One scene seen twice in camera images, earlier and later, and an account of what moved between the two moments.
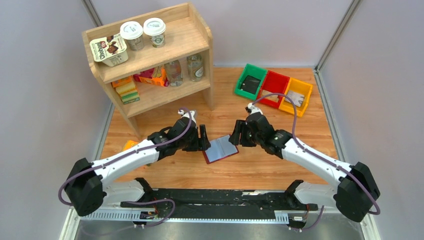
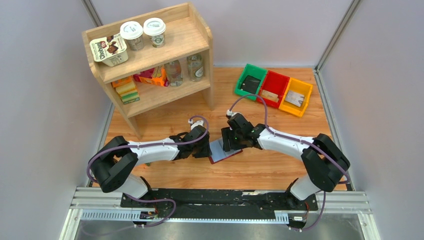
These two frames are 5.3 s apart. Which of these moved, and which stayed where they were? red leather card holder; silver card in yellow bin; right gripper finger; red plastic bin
Moved: right gripper finger
Stayed: red plastic bin; silver card in yellow bin; red leather card holder
